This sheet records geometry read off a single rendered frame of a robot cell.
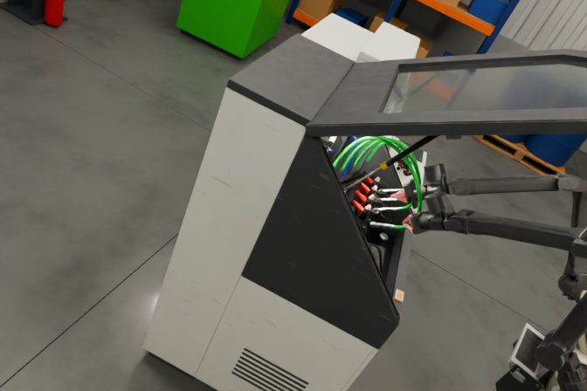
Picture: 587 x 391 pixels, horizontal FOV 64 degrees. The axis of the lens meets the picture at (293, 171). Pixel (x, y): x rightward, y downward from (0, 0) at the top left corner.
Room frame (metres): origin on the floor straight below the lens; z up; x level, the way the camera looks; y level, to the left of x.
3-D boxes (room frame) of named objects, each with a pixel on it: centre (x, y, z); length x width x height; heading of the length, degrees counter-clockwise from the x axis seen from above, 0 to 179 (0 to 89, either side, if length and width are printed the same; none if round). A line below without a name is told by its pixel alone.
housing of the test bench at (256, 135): (1.97, 0.10, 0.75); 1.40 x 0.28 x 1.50; 175
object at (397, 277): (1.56, -0.57, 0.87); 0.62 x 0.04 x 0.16; 175
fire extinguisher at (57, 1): (3.90, 2.63, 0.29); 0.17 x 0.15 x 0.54; 169
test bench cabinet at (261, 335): (1.58, -0.30, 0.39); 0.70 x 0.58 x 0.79; 175
